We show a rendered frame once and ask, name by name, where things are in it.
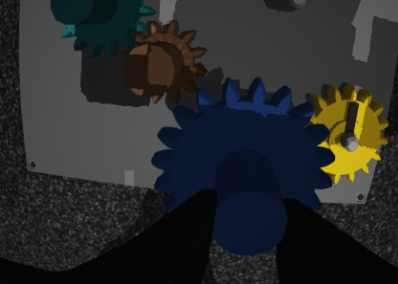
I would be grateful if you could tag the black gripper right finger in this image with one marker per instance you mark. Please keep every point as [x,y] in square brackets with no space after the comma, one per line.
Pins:
[314,251]

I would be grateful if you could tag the dark brown gear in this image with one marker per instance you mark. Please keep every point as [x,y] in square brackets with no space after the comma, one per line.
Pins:
[162,62]

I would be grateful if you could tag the yellow gear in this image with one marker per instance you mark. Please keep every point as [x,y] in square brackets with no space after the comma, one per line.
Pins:
[354,113]

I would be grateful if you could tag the dark blue gear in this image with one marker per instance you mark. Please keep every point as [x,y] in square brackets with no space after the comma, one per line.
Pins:
[254,152]

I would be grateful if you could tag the teal gear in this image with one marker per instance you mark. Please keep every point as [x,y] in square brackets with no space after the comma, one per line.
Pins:
[101,22]

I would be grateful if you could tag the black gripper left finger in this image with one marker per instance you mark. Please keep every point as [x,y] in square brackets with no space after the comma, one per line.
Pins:
[175,250]

